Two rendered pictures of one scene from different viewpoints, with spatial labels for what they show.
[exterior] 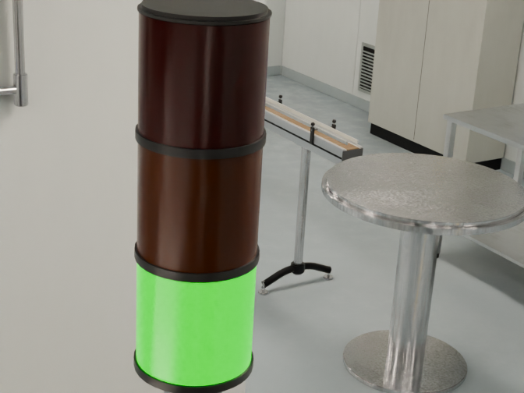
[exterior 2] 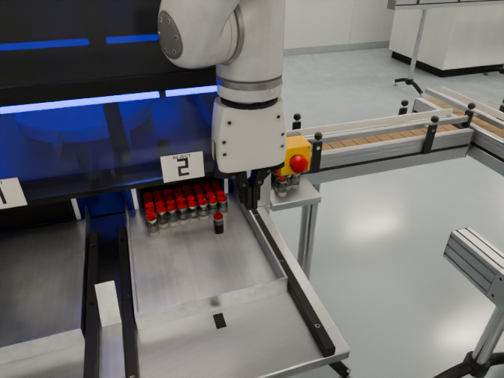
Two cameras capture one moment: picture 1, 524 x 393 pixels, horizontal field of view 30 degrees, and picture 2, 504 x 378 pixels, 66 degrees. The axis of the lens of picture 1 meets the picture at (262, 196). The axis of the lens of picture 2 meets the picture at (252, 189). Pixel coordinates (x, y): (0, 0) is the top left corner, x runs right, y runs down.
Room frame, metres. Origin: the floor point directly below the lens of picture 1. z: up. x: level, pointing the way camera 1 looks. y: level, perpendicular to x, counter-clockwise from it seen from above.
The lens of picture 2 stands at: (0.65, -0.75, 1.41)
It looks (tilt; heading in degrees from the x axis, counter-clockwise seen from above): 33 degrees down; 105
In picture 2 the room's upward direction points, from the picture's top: straight up
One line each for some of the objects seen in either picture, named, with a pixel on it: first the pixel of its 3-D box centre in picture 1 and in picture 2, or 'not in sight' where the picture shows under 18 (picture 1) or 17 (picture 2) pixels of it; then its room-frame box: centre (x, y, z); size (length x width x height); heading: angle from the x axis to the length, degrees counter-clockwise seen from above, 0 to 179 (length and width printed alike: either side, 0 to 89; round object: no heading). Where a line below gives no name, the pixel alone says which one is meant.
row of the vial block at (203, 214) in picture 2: not in sight; (187, 212); (0.33, -0.12, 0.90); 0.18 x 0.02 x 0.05; 33
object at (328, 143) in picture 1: (185, 68); not in sight; (6.14, 0.54, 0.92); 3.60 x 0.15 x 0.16; 33
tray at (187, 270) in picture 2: not in sight; (196, 240); (0.38, -0.19, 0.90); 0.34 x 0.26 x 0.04; 123
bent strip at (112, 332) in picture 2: not in sight; (109, 328); (0.34, -0.43, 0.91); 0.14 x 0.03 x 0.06; 123
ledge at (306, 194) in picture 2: not in sight; (286, 189); (0.52, 0.09, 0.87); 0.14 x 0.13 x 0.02; 123
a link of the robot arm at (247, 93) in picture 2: not in sight; (250, 84); (0.52, -0.27, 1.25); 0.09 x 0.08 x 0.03; 33
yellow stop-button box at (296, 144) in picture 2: not in sight; (290, 154); (0.53, 0.05, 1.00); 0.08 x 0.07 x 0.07; 123
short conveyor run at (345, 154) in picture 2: not in sight; (361, 141); (0.69, 0.32, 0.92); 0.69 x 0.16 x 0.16; 33
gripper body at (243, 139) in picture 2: not in sight; (249, 129); (0.52, -0.27, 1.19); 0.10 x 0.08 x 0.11; 33
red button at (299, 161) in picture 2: not in sight; (298, 163); (0.55, 0.01, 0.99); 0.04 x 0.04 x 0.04; 33
